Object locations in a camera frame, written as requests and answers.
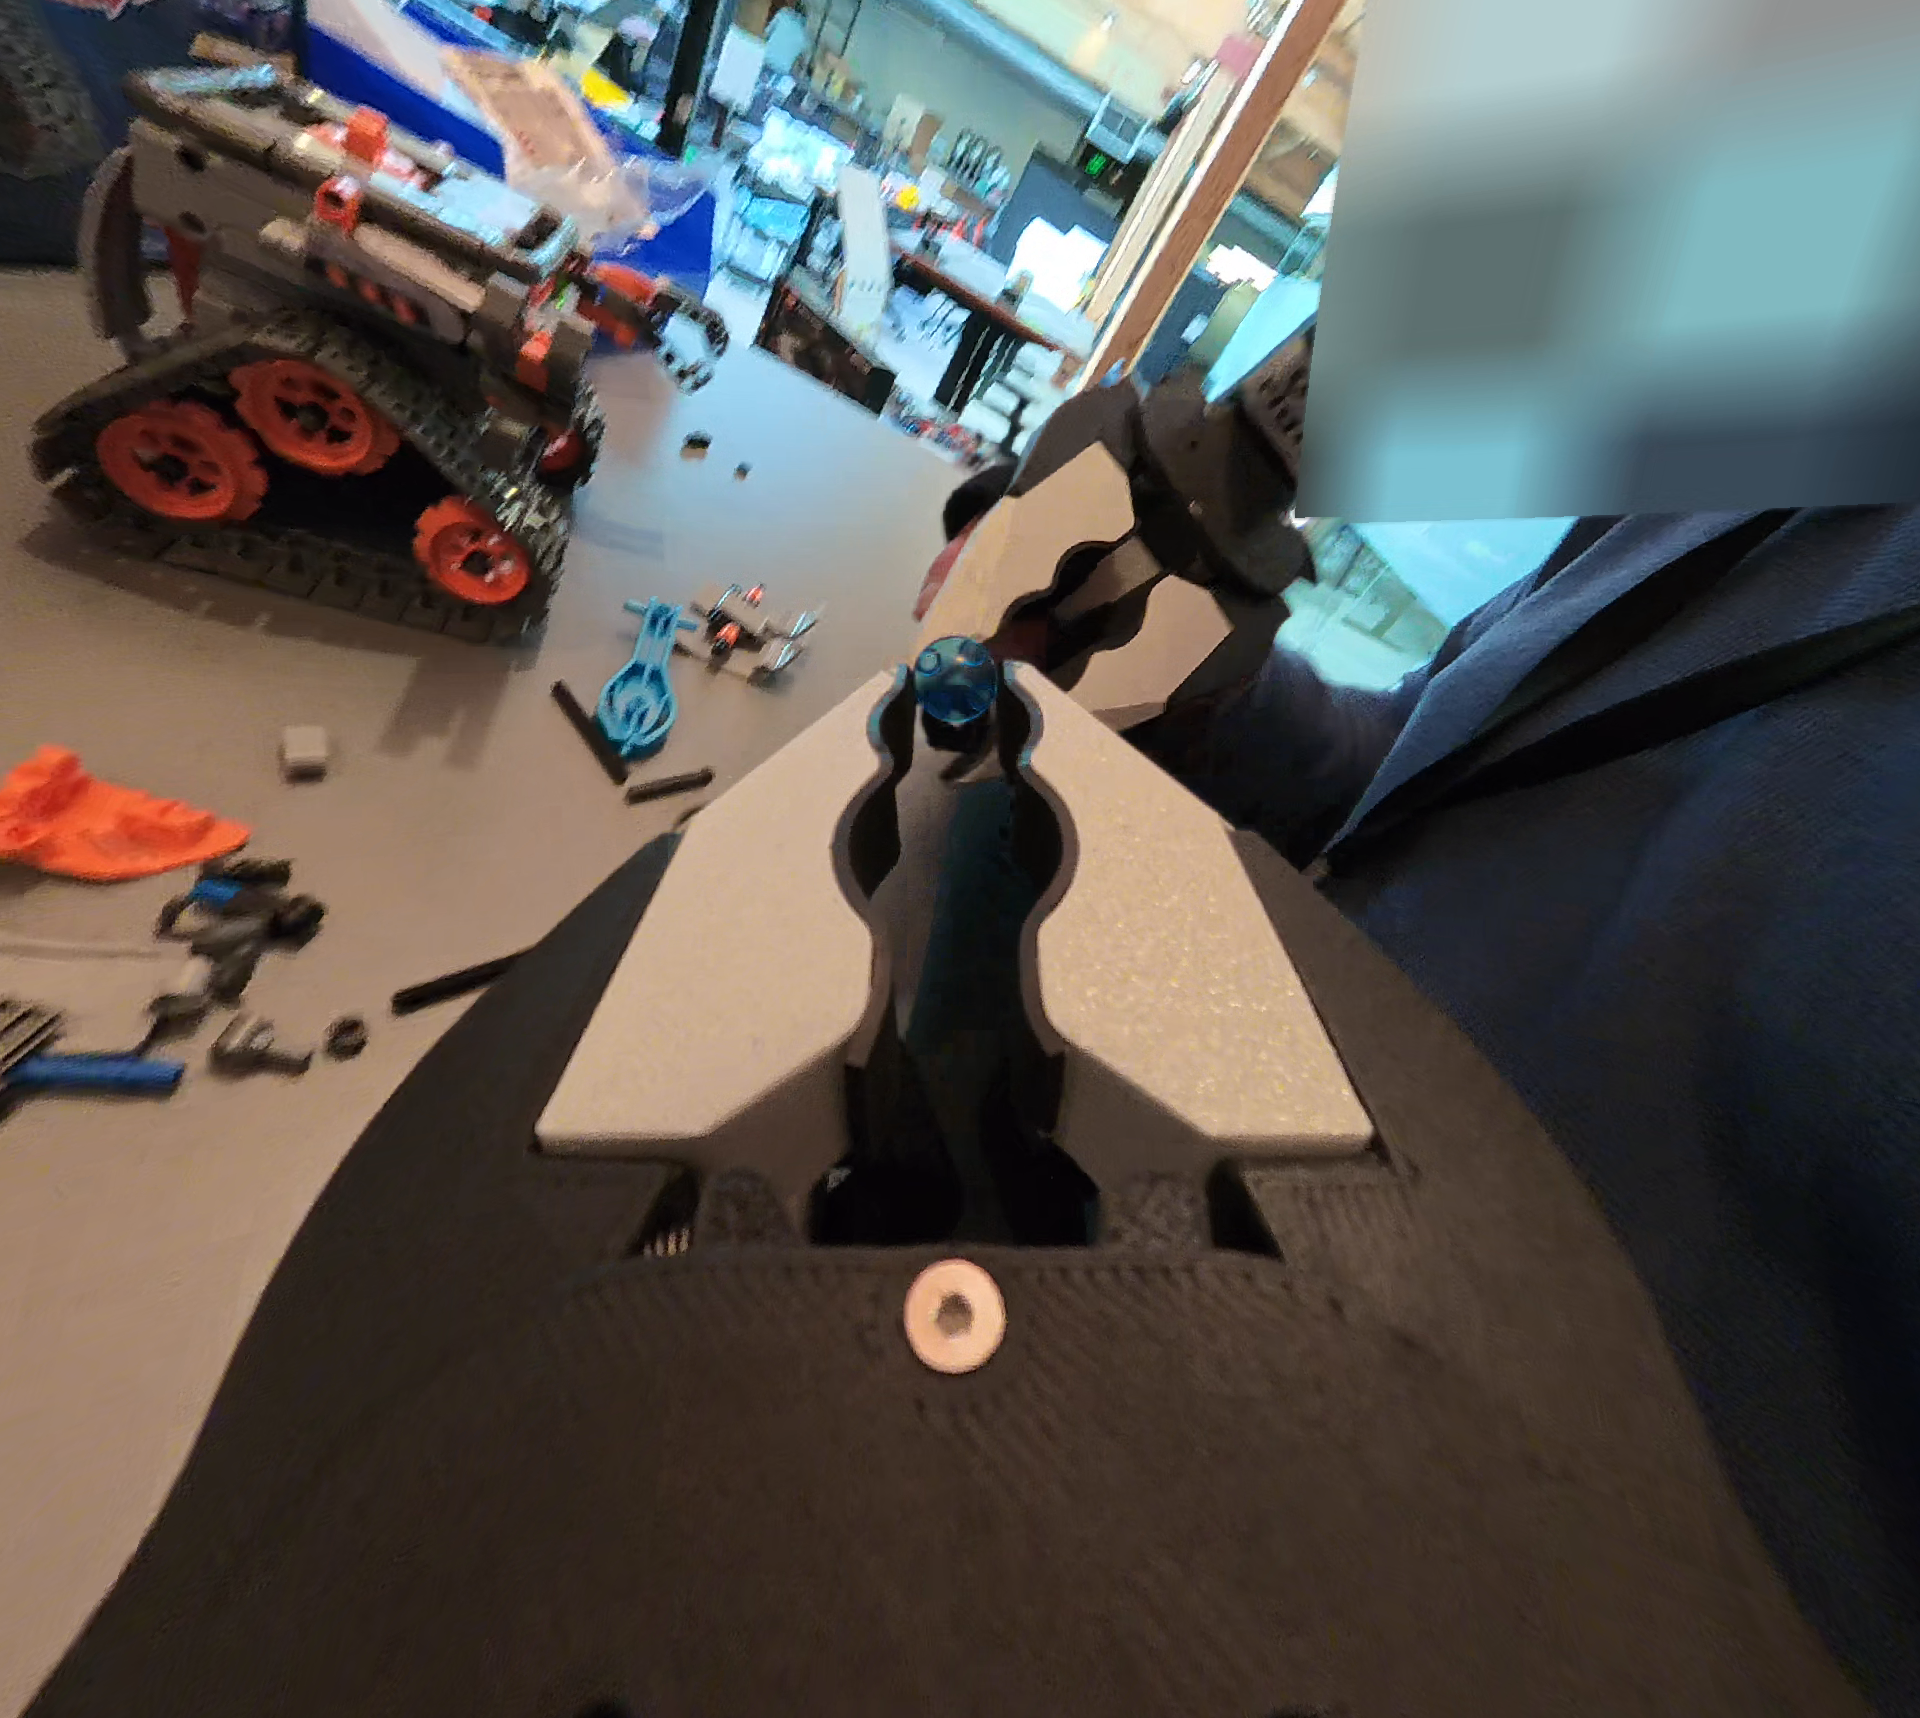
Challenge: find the grey pin connector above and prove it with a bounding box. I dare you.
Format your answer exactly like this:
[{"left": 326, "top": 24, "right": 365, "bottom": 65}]
[{"left": 210, "top": 1012, "right": 315, "bottom": 1076}]

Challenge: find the orange sloped panel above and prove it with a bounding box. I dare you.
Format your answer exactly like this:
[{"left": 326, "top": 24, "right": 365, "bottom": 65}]
[{"left": 0, "top": 742, "right": 253, "bottom": 883}]

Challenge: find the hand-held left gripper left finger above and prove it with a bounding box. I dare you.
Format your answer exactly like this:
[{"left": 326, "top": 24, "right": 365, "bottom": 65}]
[{"left": 533, "top": 667, "right": 910, "bottom": 1236}]

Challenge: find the blue transparent dome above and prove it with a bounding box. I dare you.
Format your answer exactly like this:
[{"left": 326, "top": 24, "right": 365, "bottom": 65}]
[{"left": 914, "top": 633, "right": 1001, "bottom": 717}]

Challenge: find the blue pin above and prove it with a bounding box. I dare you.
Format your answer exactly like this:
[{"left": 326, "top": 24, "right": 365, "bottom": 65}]
[{"left": 0, "top": 1054, "right": 188, "bottom": 1099}]

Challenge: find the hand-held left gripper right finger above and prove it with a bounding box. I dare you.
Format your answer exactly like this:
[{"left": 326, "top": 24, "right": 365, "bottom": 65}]
[{"left": 1023, "top": 664, "right": 1377, "bottom": 1227}]

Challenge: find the person's right forearm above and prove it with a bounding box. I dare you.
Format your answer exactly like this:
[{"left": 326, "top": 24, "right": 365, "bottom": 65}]
[{"left": 1199, "top": 638, "right": 1446, "bottom": 853}]

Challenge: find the blue plastic separator tool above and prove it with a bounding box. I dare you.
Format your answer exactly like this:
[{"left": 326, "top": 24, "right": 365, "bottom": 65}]
[{"left": 593, "top": 599, "right": 695, "bottom": 762}]

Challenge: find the clear plastic bag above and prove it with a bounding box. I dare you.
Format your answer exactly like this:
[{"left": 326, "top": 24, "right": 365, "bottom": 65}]
[{"left": 442, "top": 43, "right": 708, "bottom": 238}]

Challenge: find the grey orange toy tracked robot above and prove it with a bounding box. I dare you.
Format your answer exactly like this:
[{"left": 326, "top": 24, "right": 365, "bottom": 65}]
[{"left": 29, "top": 60, "right": 738, "bottom": 649}]

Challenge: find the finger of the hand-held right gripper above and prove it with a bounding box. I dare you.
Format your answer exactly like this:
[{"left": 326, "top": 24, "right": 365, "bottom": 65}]
[
  {"left": 1045, "top": 570, "right": 1277, "bottom": 721},
  {"left": 914, "top": 444, "right": 1138, "bottom": 644}
]

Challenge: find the grey angled connector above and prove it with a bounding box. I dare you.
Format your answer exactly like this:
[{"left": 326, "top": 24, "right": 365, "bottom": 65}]
[{"left": 141, "top": 937, "right": 258, "bottom": 1024}]

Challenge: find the black axle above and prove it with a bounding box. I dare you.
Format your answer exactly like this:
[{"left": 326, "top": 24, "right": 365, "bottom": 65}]
[{"left": 390, "top": 949, "right": 521, "bottom": 1016}]

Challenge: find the grey panel hinge assembly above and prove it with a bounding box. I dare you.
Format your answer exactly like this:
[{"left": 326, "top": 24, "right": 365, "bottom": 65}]
[{"left": 689, "top": 578, "right": 825, "bottom": 684}]

